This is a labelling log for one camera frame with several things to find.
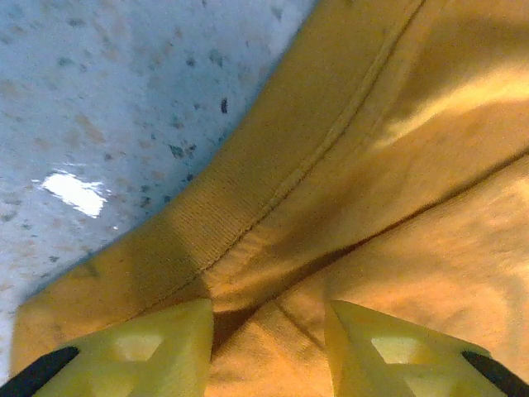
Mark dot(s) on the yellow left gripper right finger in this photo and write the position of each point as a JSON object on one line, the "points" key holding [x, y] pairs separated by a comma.
{"points": [[392, 364]]}

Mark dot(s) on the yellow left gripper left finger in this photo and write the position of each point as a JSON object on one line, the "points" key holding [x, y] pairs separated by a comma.
{"points": [[157, 355]]}

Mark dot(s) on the yellow t-shirt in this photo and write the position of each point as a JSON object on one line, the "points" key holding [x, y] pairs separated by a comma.
{"points": [[372, 165]]}

